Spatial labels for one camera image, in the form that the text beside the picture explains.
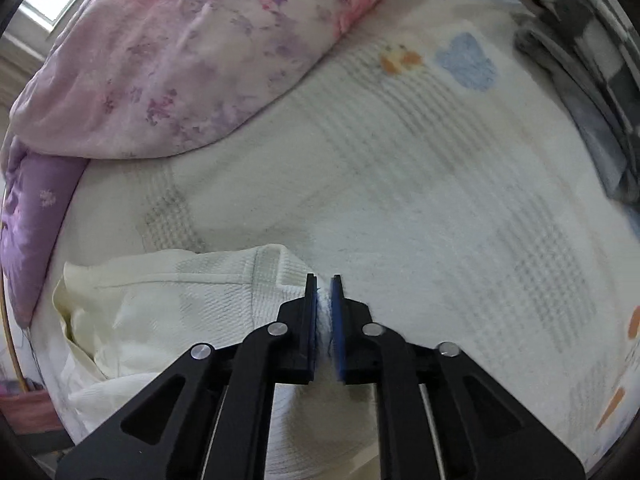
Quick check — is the white knit sweater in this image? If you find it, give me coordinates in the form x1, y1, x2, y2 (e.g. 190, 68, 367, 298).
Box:
51, 244, 380, 479

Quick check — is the white patterned bed blanket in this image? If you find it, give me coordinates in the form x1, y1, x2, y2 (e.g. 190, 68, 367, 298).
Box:
30, 0, 639, 468

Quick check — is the grey folded garment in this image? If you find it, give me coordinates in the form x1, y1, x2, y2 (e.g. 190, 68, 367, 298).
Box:
514, 23, 639, 205

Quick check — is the pink purple floral quilt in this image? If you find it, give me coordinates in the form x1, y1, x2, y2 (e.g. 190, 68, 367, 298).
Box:
1, 0, 380, 327

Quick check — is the grey white checkered sweater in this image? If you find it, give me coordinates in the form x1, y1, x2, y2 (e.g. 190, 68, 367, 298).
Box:
520, 0, 639, 136

